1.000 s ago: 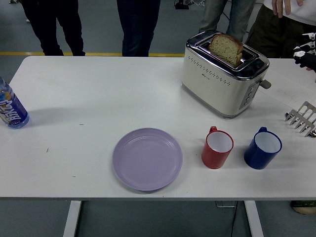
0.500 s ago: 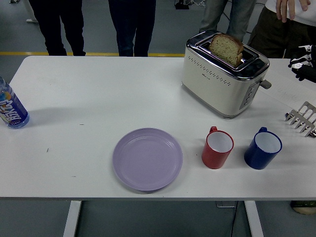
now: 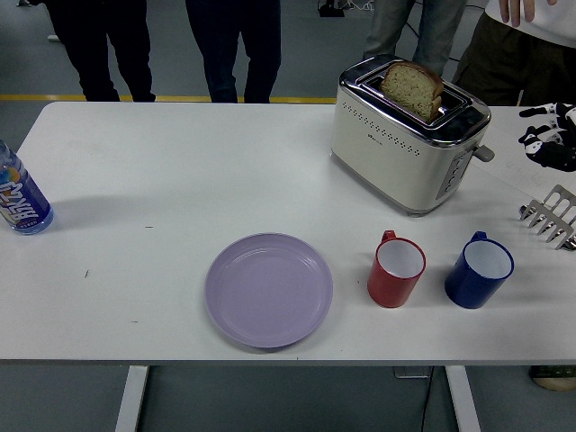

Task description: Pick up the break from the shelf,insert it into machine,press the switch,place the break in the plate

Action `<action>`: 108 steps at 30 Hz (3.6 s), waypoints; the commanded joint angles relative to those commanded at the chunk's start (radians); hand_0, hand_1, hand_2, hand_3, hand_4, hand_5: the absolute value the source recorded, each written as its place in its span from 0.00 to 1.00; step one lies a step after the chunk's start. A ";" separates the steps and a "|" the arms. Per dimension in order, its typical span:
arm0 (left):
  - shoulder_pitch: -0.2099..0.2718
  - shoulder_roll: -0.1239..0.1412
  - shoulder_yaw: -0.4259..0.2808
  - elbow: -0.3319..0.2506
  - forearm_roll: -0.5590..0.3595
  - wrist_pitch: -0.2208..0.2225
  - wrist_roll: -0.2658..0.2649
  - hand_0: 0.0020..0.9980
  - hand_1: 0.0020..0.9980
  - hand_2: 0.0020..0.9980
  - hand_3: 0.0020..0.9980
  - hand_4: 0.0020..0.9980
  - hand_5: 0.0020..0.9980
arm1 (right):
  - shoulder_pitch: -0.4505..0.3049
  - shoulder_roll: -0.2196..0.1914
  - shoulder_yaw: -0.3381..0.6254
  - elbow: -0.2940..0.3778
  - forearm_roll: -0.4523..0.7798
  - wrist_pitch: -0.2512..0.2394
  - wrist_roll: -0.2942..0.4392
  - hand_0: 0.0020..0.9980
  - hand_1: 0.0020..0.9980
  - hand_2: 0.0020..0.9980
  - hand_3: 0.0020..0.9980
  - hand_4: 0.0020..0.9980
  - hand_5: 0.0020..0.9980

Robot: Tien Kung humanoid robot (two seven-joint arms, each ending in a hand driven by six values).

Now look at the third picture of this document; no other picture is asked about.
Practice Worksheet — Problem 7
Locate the black table control panel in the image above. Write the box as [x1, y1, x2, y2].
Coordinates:
[530, 364, 576, 378]

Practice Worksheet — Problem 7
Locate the black cable under table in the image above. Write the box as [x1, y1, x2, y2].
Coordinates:
[420, 366, 436, 432]

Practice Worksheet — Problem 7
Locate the blue-label plastic drink bottle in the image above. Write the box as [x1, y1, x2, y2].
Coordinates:
[0, 138, 56, 237]

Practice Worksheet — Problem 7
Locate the red enamel mug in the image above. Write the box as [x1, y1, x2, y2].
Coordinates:
[366, 229, 428, 310]

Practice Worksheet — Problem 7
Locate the blue enamel mug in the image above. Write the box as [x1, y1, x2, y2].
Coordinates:
[444, 230, 515, 311]

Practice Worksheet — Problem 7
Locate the black power strip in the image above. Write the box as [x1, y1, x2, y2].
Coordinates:
[317, 0, 347, 18]

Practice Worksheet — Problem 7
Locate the grey box under table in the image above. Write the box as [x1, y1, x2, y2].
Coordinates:
[394, 366, 434, 379]

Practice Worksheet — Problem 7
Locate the metal toast rack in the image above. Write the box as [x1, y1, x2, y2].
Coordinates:
[519, 184, 576, 251]

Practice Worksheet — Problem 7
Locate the person in grey trousers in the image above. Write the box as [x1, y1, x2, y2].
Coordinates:
[362, 0, 467, 77]

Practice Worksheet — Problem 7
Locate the slice of brown bread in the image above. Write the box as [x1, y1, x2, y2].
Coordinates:
[379, 61, 446, 123]

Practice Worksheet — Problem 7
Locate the cream and chrome toaster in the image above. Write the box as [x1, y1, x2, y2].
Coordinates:
[329, 53, 495, 219]

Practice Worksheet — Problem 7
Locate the lilac round plate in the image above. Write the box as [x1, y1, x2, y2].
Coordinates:
[204, 231, 335, 350]

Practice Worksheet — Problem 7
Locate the beige shoe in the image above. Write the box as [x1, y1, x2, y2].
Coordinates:
[529, 375, 576, 392]

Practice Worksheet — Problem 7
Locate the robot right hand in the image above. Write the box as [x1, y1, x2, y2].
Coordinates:
[517, 102, 576, 173]

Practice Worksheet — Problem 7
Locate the person's hand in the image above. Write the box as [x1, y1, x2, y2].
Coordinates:
[498, 0, 537, 27]

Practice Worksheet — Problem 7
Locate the white paper sheet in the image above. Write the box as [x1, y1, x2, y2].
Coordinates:
[465, 121, 557, 209]

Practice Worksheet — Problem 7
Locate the person in blue jeans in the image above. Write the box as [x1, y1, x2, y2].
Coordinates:
[184, 0, 283, 104]

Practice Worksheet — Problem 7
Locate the person in black trousers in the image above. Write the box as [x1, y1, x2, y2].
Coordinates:
[44, 0, 157, 103]

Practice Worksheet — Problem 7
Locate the white table leg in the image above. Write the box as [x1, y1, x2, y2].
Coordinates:
[114, 364, 150, 432]
[445, 364, 482, 432]

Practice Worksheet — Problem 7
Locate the person in olive trousers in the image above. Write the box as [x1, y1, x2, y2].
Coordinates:
[452, 0, 576, 108]

